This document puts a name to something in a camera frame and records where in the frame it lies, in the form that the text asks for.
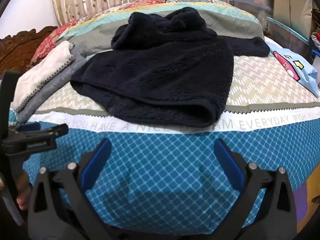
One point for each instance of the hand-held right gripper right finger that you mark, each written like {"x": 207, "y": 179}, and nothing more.
{"x": 228, "y": 162}

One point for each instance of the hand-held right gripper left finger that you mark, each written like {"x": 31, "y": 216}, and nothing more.
{"x": 96, "y": 160}

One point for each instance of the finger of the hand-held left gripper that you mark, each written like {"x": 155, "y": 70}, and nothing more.
{"x": 30, "y": 127}
{"x": 37, "y": 140}

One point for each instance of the dark navy fleece sweater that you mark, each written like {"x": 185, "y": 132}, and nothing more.
{"x": 162, "y": 75}

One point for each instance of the pile of colourful clothes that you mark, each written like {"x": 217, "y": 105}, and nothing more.
{"x": 315, "y": 42}

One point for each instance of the person's left hand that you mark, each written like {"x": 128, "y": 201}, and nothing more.
{"x": 23, "y": 192}

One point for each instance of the folded grey cloth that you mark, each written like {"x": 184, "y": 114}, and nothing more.
{"x": 50, "y": 92}

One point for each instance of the carved wooden headboard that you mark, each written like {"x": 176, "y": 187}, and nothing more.
{"x": 20, "y": 50}

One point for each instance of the patterned teal beige bed sheet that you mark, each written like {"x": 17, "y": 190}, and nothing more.
{"x": 160, "y": 170}

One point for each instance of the light blue printed cloth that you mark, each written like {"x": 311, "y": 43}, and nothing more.
{"x": 300, "y": 75}

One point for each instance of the clear plastic storage box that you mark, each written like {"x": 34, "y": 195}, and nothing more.
{"x": 280, "y": 22}

